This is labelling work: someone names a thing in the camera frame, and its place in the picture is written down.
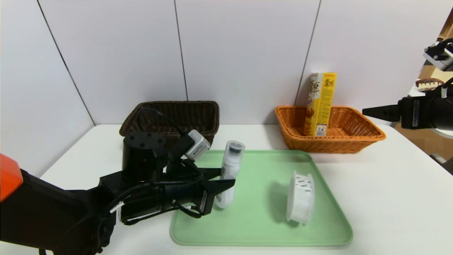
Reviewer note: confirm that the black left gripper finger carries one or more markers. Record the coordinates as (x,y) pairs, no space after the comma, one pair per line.
(210,173)
(219,186)

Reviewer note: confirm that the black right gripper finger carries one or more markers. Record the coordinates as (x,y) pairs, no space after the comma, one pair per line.
(387,112)

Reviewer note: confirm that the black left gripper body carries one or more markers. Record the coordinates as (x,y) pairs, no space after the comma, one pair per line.
(204,199)

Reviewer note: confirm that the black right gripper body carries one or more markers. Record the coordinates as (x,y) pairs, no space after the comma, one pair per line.
(410,113)

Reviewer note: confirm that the white bottle with clear cap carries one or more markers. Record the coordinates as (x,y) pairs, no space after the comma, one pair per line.
(231,159)

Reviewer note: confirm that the yellow snack box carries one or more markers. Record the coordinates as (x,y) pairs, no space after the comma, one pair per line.
(320,106)

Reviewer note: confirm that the white round plastic container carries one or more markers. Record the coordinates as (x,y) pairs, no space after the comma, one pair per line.
(300,200)

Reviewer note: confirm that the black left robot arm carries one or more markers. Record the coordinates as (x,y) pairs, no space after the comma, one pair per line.
(53,216)

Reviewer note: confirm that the orange wicker basket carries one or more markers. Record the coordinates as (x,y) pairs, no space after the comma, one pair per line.
(354,136)

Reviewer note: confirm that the dark brown wicker basket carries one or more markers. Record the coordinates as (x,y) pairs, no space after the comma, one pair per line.
(198,115)

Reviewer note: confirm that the brown and white toy pastry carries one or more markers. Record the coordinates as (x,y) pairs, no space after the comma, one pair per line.
(428,85)

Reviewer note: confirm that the grey side table base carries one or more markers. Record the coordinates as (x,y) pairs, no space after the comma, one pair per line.
(439,159)

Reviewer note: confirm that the light green plastic tray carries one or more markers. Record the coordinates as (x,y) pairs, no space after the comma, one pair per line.
(262,219)

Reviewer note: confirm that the brown wooden shelf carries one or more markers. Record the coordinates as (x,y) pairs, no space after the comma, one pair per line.
(447,28)

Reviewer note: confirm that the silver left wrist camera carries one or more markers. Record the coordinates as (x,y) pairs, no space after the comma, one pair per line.
(196,145)

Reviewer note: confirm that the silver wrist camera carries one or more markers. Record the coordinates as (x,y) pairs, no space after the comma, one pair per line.
(196,145)
(440,55)

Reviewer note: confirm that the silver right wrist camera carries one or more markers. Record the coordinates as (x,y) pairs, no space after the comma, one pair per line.
(440,55)

